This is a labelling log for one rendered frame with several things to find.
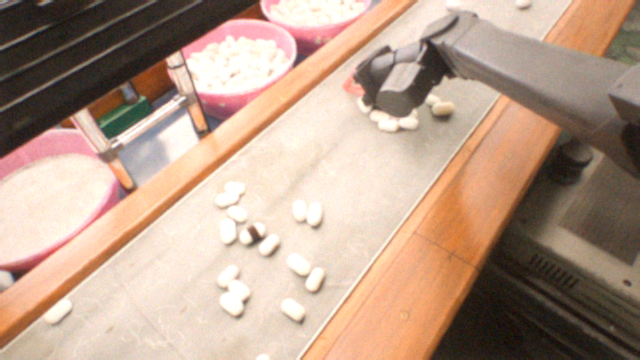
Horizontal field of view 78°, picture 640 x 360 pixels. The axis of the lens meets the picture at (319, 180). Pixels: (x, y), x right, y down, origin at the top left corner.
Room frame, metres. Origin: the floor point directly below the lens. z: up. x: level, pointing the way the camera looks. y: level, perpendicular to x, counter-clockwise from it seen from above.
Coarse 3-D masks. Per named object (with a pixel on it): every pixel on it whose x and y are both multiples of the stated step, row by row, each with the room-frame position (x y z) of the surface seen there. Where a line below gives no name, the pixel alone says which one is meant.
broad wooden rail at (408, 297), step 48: (576, 0) 0.86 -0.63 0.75; (624, 0) 0.82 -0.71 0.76; (576, 48) 0.66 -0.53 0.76; (480, 144) 0.42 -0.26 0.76; (528, 144) 0.42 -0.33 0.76; (432, 192) 0.35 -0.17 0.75; (480, 192) 0.33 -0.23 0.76; (432, 240) 0.26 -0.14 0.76; (480, 240) 0.25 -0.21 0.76; (384, 288) 0.20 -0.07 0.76; (432, 288) 0.19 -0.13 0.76; (336, 336) 0.15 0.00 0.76; (384, 336) 0.14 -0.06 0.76; (432, 336) 0.14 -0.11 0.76
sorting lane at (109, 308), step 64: (512, 0) 0.91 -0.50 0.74; (320, 128) 0.52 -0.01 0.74; (448, 128) 0.49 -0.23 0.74; (192, 192) 0.39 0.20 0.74; (256, 192) 0.38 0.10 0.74; (320, 192) 0.37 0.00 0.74; (384, 192) 0.36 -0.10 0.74; (128, 256) 0.29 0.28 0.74; (192, 256) 0.28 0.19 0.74; (256, 256) 0.27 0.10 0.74; (320, 256) 0.26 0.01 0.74; (64, 320) 0.20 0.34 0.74; (128, 320) 0.19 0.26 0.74; (192, 320) 0.19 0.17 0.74; (256, 320) 0.18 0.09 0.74; (320, 320) 0.17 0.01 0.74
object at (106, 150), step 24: (0, 0) 0.39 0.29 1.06; (48, 0) 0.27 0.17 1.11; (72, 0) 0.28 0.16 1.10; (192, 96) 0.50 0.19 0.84; (72, 120) 0.39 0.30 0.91; (144, 120) 0.45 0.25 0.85; (192, 120) 0.50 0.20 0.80; (96, 144) 0.39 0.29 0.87; (120, 144) 0.41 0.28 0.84; (120, 168) 0.39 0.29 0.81
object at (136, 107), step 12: (132, 84) 0.68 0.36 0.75; (132, 96) 0.66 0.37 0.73; (120, 108) 0.65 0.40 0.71; (132, 108) 0.65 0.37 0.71; (144, 108) 0.67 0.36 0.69; (96, 120) 0.62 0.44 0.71; (108, 120) 0.62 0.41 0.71; (120, 120) 0.63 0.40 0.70; (132, 120) 0.64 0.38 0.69; (108, 132) 0.60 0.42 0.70; (120, 132) 0.62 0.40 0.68
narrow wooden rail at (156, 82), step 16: (240, 16) 0.93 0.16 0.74; (256, 16) 0.97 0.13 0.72; (240, 32) 0.92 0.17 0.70; (160, 64) 0.75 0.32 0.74; (144, 80) 0.72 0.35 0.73; (160, 80) 0.74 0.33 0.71; (112, 96) 0.66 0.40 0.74; (144, 96) 0.71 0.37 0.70; (160, 96) 0.73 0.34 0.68; (96, 112) 0.63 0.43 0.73; (64, 128) 0.58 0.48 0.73; (0, 160) 0.50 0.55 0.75
